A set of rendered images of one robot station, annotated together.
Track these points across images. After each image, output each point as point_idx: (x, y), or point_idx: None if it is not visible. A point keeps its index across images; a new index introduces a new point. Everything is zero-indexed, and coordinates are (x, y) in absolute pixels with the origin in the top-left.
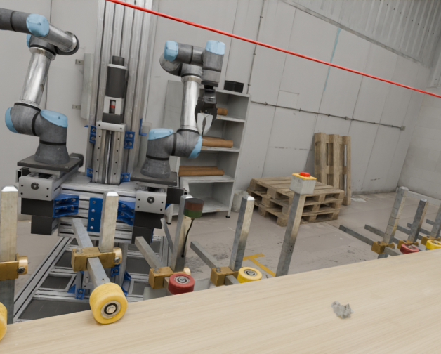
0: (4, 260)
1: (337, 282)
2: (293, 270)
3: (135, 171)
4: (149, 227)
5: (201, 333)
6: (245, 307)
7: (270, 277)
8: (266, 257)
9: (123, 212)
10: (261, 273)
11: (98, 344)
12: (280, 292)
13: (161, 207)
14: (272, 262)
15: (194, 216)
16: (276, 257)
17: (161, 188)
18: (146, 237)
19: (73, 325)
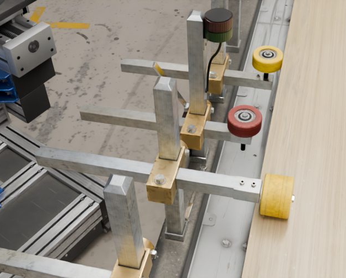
0: (140, 262)
1: (326, 2)
2: (97, 4)
3: None
4: (39, 84)
5: None
6: (325, 94)
7: (86, 32)
8: (49, 8)
9: None
10: (70, 35)
11: (319, 232)
12: (316, 53)
13: (51, 46)
14: (63, 10)
15: (231, 36)
16: (59, 0)
17: (16, 17)
18: (42, 101)
19: (274, 242)
